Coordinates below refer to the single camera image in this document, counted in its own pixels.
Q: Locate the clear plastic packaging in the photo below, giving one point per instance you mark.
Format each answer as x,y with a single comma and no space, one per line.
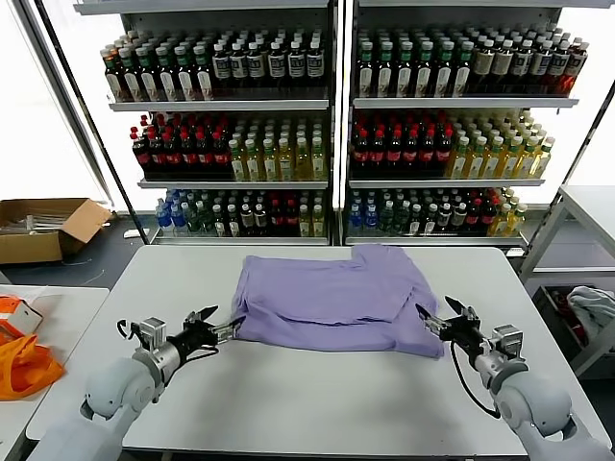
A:
29,225

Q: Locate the red item in crate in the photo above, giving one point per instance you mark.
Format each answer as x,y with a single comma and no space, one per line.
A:
576,329

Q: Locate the dark drink bottle beige label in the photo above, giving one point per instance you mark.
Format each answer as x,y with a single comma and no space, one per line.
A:
484,65
503,65

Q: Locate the cola bottle red cap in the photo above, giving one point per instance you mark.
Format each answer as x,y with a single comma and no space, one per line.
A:
410,156
378,156
443,156
189,157
220,157
361,156
205,157
173,157
426,156
394,156
157,158
142,158

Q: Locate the black frame pole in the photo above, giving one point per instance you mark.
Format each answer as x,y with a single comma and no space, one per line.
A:
596,144
91,120

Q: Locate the black plastic crate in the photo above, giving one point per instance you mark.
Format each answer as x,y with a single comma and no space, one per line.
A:
545,307

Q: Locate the grey metal shelf unit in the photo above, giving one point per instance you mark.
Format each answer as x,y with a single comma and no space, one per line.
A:
331,120
350,144

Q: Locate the dark tea bottle green label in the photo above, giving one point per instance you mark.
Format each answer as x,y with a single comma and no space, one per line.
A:
148,84
166,84
463,79
385,79
204,84
444,79
130,84
185,84
365,79
425,79
404,79

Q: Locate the dark drink bottle white label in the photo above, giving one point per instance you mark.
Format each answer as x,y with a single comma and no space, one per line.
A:
277,65
315,65
256,65
221,67
238,66
296,65

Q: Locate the grey metal frame table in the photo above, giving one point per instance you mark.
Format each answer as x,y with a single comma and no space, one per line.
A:
591,211

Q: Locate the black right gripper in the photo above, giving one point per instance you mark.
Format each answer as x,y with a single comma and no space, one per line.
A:
468,341

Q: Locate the orange white box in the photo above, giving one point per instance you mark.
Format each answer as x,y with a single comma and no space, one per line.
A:
24,319

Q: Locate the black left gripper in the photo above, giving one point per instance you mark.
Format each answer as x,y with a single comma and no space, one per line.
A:
197,336

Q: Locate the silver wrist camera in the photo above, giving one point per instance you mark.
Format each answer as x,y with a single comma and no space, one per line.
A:
508,341
149,333

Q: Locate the purple t-shirt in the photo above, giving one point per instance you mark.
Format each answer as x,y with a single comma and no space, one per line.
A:
327,298

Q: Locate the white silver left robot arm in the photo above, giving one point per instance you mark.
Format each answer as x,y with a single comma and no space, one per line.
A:
110,384

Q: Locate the white grey crumpled cloth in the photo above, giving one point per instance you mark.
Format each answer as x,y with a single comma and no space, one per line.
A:
593,307

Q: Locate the dark tea bottle orange label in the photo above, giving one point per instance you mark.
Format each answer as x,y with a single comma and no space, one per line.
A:
114,86

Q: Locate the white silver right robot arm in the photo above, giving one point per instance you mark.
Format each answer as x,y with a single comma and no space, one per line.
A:
533,398

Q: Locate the small white floor object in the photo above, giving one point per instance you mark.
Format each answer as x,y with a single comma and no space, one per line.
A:
132,235

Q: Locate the small yellow juice bottle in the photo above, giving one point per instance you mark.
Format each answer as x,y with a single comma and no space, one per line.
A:
304,225
502,222
516,221
318,225

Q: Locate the small cola bottle red label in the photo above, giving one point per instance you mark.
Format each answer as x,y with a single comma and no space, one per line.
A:
277,222
290,222
474,218
489,218

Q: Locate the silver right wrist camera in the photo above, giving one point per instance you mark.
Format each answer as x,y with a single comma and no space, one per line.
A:
508,341

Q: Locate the dark drink bottle blue label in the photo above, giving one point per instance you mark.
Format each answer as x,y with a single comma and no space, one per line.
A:
523,65
541,66
558,67

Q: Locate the yellow juice bottle green label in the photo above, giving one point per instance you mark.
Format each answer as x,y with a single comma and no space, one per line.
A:
543,163
269,165
476,163
493,163
510,163
302,165
253,165
237,165
285,165
317,165
527,163
460,163

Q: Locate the clear green water bottle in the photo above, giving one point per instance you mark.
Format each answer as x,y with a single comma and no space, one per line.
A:
401,220
206,221
386,220
193,221

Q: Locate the blue water bottle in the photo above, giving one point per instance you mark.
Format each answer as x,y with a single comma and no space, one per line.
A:
164,218
178,220
355,218
370,218

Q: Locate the orange cloth bag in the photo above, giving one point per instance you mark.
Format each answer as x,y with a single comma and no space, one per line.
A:
24,370

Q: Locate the open cardboard box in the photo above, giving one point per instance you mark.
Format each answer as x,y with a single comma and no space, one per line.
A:
43,249

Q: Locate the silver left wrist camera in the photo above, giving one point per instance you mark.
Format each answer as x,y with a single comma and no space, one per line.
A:
149,333

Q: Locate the white side table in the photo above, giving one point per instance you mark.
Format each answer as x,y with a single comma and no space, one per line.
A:
72,312

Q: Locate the small dark bottle white cap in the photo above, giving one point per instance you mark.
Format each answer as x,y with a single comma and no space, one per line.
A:
233,223
416,221
247,222
460,218
218,223
445,218
430,221
261,222

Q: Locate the red drink bottle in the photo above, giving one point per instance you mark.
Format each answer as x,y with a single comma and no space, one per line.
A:
575,67

